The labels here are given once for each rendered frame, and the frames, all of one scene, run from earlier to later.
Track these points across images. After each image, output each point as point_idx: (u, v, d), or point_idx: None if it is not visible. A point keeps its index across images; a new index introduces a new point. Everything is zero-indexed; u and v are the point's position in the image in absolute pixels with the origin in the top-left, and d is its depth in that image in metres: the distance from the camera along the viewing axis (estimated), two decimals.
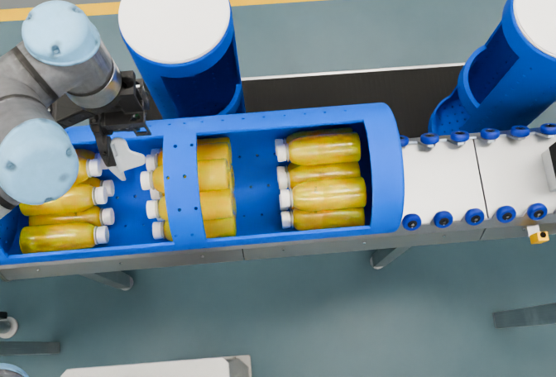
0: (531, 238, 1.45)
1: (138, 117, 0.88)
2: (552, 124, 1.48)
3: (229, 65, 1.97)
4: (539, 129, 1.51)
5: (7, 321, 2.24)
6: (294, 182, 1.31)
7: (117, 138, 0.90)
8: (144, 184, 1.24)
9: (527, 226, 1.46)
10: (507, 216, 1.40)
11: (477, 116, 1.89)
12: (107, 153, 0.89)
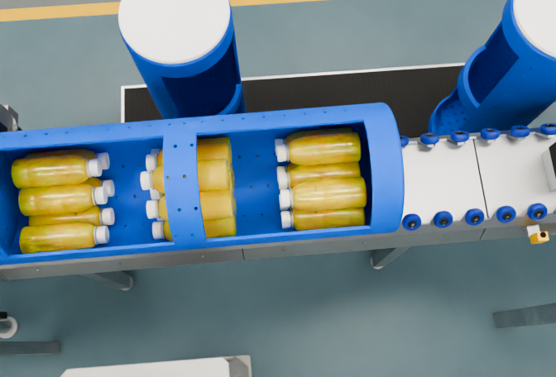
0: (531, 238, 1.45)
1: None
2: (552, 124, 1.48)
3: (229, 65, 1.97)
4: (539, 129, 1.51)
5: (7, 321, 2.24)
6: (294, 182, 1.31)
7: None
8: (144, 184, 1.24)
9: (527, 226, 1.46)
10: (507, 216, 1.40)
11: (477, 116, 1.89)
12: None
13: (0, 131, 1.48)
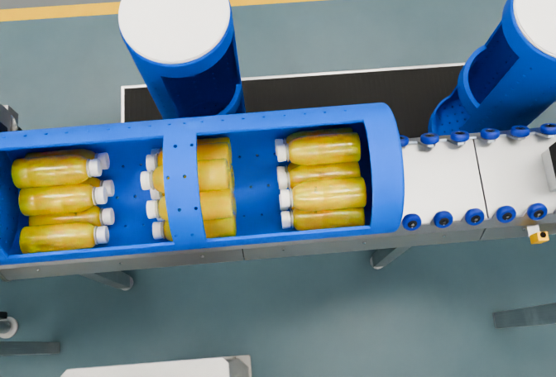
0: (531, 238, 1.45)
1: None
2: (552, 124, 1.48)
3: (229, 65, 1.97)
4: (539, 129, 1.51)
5: (7, 321, 2.24)
6: (294, 182, 1.31)
7: None
8: (144, 184, 1.24)
9: (527, 226, 1.46)
10: (507, 216, 1.40)
11: (477, 116, 1.89)
12: None
13: (0, 131, 1.48)
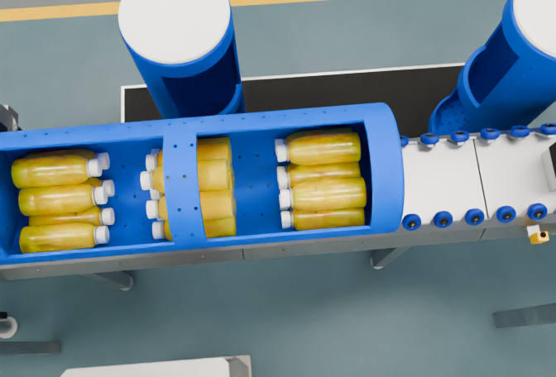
0: (531, 238, 1.45)
1: None
2: (552, 124, 1.48)
3: (229, 65, 1.97)
4: (539, 129, 1.51)
5: (7, 321, 2.24)
6: (294, 182, 1.31)
7: None
8: (144, 184, 1.24)
9: (527, 226, 1.46)
10: (507, 216, 1.40)
11: (477, 116, 1.89)
12: None
13: (0, 131, 1.48)
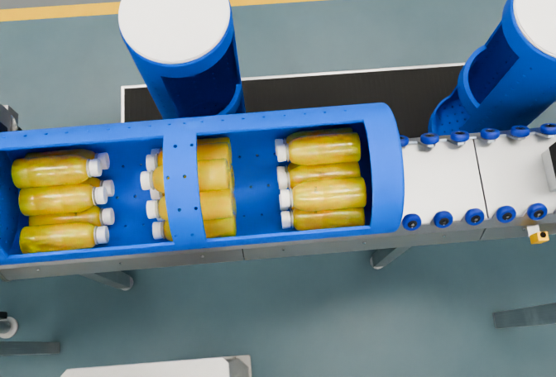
0: (531, 238, 1.45)
1: None
2: (552, 124, 1.48)
3: (229, 65, 1.97)
4: (539, 129, 1.51)
5: (7, 321, 2.24)
6: (294, 182, 1.31)
7: None
8: (144, 184, 1.24)
9: (527, 226, 1.46)
10: (507, 216, 1.40)
11: (477, 116, 1.89)
12: None
13: (0, 131, 1.48)
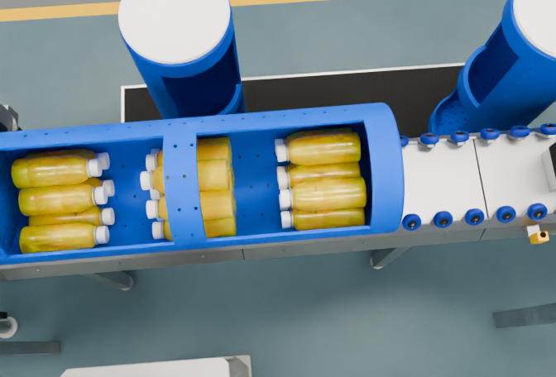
0: (531, 238, 1.45)
1: None
2: (552, 124, 1.48)
3: (229, 65, 1.97)
4: (539, 129, 1.51)
5: (7, 321, 2.24)
6: (294, 182, 1.31)
7: None
8: (144, 184, 1.24)
9: (527, 226, 1.46)
10: (507, 216, 1.40)
11: (477, 116, 1.89)
12: None
13: (0, 131, 1.48)
